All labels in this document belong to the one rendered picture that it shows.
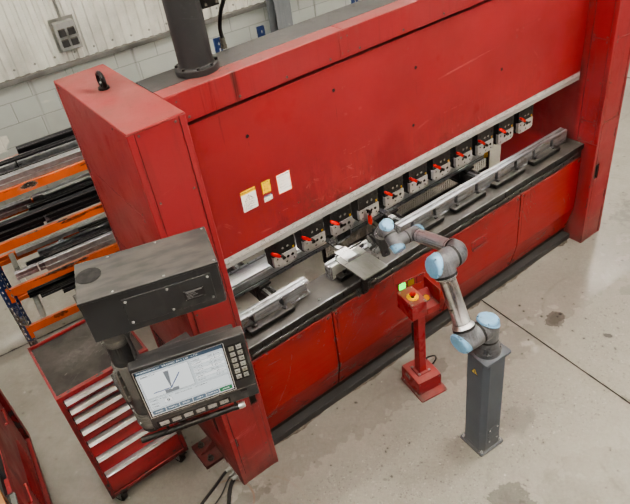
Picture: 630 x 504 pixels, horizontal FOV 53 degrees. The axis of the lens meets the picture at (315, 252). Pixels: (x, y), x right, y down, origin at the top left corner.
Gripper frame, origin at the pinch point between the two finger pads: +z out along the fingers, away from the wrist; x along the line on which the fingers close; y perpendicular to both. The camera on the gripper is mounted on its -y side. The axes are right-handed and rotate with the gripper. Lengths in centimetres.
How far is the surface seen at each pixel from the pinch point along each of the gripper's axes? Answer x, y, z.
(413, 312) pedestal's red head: -1.8, -42.3, 5.8
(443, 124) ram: -70, 40, -30
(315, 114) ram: 17, 60, -71
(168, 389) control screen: 141, -24, -76
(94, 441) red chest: 182, -10, 30
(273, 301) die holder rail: 66, 3, 5
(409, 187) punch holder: -39.7, 21.4, -7.9
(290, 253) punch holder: 49, 18, -16
